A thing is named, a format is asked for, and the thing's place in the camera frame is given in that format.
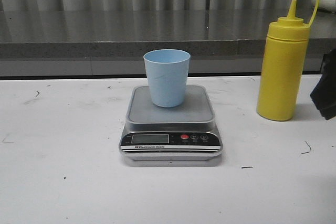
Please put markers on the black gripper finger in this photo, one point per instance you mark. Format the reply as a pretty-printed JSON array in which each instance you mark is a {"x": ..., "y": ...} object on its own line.
[{"x": 323, "y": 95}]

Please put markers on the yellow squeeze bottle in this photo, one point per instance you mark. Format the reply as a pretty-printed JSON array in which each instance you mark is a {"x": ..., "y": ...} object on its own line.
[{"x": 284, "y": 56}]

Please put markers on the light blue plastic cup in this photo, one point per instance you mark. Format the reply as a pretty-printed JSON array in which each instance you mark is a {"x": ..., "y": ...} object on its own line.
[{"x": 167, "y": 71}]

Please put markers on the silver digital kitchen scale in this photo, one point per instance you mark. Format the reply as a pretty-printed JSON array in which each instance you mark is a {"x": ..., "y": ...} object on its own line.
[{"x": 187, "y": 132}]

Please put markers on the grey stone counter ledge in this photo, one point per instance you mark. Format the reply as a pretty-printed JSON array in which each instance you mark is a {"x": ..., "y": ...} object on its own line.
[{"x": 92, "y": 44}]

